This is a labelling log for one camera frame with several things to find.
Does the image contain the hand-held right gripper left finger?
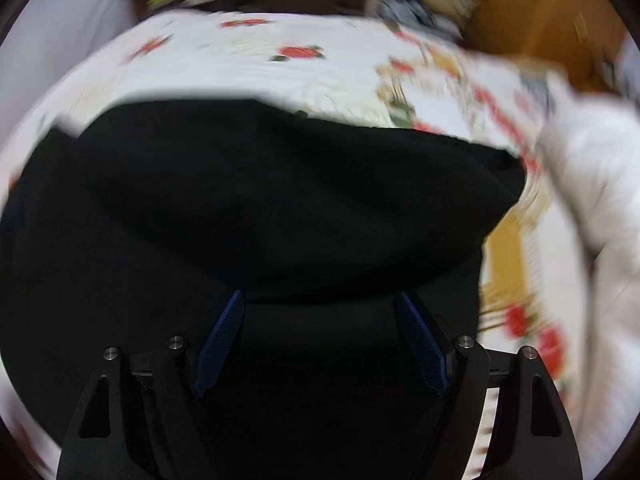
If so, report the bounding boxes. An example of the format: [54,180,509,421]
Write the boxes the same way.
[56,289,246,480]

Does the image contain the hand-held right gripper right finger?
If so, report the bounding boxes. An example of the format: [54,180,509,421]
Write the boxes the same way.
[394,291,583,480]

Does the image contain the black jacket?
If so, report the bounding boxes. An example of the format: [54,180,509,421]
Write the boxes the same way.
[0,97,531,480]

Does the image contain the pile of clothes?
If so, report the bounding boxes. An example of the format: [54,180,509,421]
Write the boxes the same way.
[377,0,466,41]

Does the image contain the white duvet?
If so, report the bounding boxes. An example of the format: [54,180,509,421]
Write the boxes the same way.
[537,92,640,480]

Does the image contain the bed with floral sheet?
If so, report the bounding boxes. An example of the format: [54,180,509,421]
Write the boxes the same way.
[0,10,601,480]

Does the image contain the wooden wardrobe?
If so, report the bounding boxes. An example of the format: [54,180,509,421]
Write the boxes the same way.
[465,0,636,93]

